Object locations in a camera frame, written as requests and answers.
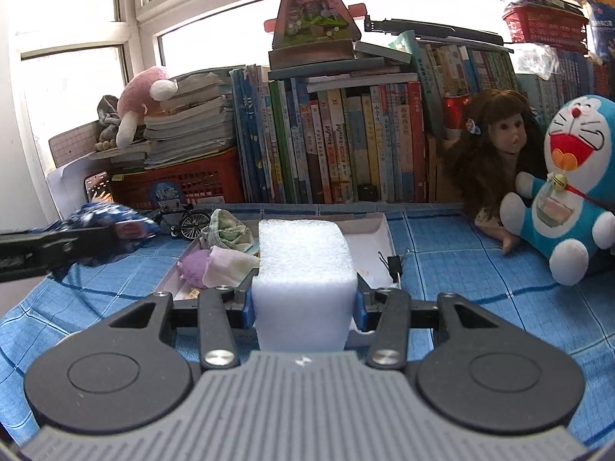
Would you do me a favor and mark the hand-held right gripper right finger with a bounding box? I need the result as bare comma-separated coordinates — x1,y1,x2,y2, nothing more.
354,276,505,370

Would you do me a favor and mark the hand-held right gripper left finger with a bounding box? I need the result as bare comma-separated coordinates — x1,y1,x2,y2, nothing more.
108,276,255,370

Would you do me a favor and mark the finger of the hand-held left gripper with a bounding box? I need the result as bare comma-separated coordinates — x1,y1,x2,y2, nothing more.
41,228,118,270

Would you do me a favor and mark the pale pink towel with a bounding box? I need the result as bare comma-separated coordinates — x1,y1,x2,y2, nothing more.
202,246,260,288

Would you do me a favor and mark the navy floral drawstring pouch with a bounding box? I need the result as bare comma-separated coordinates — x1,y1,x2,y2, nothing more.
48,203,161,279

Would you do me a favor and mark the white foam block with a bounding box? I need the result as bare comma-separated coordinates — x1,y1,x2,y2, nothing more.
251,219,359,352

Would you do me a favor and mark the white shallow cardboard box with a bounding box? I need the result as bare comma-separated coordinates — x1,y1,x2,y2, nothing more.
166,212,399,349

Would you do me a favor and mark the purple plush ball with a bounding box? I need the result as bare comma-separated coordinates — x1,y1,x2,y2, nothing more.
178,250,212,289

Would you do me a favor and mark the green floral cloth hat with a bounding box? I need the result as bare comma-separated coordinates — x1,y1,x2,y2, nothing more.
200,209,260,254

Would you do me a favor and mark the black binder clip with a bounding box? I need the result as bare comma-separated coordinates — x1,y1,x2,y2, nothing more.
377,250,404,284

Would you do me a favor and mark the white paper sheet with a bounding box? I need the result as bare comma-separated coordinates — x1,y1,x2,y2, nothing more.
45,158,113,222

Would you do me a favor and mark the smartphone with lit screen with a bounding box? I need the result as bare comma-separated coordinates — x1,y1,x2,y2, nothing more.
84,171,116,205

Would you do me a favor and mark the black toy bicycle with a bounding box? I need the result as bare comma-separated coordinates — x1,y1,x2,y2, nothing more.
156,204,214,241

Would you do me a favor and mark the grey grid cutting mat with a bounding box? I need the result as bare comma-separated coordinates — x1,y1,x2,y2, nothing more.
48,122,104,166

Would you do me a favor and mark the round blue card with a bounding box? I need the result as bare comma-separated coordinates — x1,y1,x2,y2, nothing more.
150,181,183,205

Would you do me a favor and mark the blue checked tablecloth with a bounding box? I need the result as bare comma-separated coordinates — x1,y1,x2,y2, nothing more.
0,202,615,447

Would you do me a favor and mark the grey plush toy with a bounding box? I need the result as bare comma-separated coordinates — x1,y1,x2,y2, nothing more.
95,95,121,151

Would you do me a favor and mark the large red plastic basket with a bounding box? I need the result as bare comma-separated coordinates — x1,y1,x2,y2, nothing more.
110,149,246,209

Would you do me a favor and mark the row of upright books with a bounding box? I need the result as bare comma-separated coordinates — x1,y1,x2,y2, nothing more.
229,41,615,205

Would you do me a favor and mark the pink and white plush toy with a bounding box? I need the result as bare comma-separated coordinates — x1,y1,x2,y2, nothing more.
115,66,180,149

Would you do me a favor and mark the stack of flat books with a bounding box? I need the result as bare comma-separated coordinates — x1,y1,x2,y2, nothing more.
89,71,236,170

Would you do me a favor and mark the brown monkey plush toy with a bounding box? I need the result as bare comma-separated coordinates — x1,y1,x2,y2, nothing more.
444,89,549,255

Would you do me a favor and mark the blue cat plush toy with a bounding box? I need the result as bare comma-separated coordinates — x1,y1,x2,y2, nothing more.
500,95,615,286

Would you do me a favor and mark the long black bar tool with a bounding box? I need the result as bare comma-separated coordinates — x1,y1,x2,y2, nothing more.
365,17,505,46

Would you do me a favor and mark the triangular diorama ornament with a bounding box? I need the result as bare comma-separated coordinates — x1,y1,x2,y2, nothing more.
263,0,368,70

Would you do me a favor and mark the clear plastic bag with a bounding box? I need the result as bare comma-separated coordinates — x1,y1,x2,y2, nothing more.
516,43,560,80

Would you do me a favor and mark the small red plastic basket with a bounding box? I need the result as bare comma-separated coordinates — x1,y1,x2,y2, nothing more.
502,5,589,53

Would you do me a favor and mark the blue printed package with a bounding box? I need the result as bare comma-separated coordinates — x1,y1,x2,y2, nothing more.
583,0,615,61

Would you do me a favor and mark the white window frame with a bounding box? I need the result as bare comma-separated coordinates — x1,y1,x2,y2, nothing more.
14,0,597,78

